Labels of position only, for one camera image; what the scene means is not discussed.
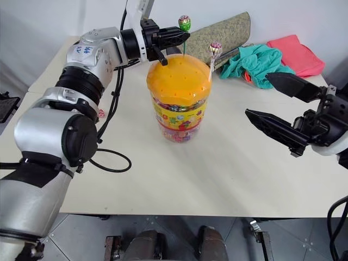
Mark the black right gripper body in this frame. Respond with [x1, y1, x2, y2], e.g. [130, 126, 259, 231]
[292, 85, 348, 148]

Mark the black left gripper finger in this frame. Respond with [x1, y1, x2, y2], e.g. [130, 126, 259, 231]
[152, 47, 169, 66]
[158, 26, 191, 51]

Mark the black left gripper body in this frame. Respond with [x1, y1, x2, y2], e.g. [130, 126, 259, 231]
[140, 19, 161, 62]

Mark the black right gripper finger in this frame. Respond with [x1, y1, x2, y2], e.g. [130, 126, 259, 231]
[265, 72, 327, 104]
[244, 108, 310, 158]

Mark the green lollipop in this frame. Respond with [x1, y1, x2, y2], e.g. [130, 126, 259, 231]
[177, 15, 191, 56]

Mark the clear jar with orange lid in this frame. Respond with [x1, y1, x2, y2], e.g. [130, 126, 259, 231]
[146, 53, 213, 146]

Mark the coral red cloth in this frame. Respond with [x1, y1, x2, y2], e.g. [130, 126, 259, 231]
[266, 34, 326, 78]

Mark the pink wrapped lollipop white stick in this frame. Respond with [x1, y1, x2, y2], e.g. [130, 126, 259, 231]
[207, 42, 223, 83]

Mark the teal cloth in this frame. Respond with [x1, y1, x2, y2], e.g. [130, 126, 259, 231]
[219, 43, 296, 90]

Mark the folded green patterned mat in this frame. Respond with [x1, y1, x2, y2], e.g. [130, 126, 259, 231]
[183, 11, 252, 69]

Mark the dark rounded shape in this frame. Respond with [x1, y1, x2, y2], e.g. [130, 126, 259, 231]
[126, 229, 167, 261]
[198, 225, 228, 261]

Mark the black flat object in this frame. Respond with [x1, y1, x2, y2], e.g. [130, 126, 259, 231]
[0, 91, 21, 123]

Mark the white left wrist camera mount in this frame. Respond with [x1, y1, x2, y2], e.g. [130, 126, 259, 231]
[126, 0, 150, 62]

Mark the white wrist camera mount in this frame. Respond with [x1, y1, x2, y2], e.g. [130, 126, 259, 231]
[126, 0, 150, 62]
[309, 133, 348, 157]

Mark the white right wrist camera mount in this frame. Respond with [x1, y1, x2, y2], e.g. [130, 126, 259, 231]
[309, 133, 348, 157]

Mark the black camera cable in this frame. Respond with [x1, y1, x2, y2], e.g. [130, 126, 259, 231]
[119, 0, 130, 32]

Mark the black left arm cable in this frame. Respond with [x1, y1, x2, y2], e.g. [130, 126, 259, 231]
[89, 64, 133, 173]

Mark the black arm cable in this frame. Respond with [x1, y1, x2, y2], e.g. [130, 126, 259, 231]
[326, 195, 348, 261]
[89, 64, 133, 173]

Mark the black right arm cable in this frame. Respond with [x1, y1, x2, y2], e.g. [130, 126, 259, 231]
[326, 195, 348, 261]

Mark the metal table leg bracket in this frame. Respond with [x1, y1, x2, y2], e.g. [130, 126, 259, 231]
[249, 219, 273, 261]

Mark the rusty metal bracket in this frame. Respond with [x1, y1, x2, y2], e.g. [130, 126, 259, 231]
[104, 234, 122, 261]

